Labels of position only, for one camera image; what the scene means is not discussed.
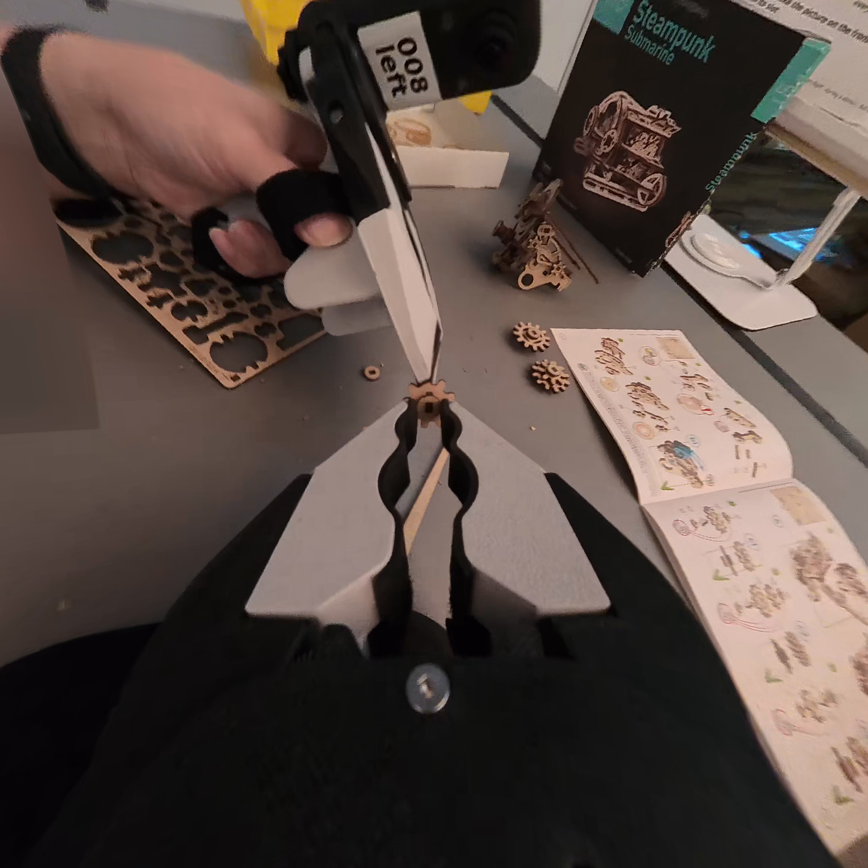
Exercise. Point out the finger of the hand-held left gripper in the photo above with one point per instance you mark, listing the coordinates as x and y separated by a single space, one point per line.
400 285

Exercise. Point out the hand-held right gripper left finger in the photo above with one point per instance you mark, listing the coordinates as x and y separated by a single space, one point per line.
319 542

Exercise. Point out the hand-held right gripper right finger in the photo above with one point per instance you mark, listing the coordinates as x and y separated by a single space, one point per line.
529 542

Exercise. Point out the small wooden gear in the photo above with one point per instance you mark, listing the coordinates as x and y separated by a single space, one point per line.
419 392

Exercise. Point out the wooden gear with patterned cutouts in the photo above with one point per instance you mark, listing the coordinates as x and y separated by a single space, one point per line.
542 371

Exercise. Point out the partly built wooden model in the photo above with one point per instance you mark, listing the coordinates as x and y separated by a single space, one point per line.
536 251

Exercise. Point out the black model kit box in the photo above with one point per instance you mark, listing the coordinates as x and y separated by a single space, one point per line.
610 88

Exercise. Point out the person's left hand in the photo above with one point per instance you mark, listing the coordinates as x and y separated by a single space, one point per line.
169 129

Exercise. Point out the thin wooden stick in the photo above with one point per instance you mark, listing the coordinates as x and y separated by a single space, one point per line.
424 502

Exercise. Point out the wooden gear with square hole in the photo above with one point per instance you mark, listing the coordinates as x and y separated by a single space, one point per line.
523 331

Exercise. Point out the white folded card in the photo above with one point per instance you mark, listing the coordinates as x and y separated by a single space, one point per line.
461 166

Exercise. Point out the wooden cutout sheet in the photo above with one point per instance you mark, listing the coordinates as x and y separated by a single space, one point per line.
229 380

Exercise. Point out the instruction booklet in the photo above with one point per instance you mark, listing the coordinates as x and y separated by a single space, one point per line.
678 420

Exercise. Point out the white sign stand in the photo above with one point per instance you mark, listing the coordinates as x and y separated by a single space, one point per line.
746 298

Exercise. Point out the printed instruction sheet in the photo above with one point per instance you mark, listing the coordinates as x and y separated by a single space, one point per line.
827 41

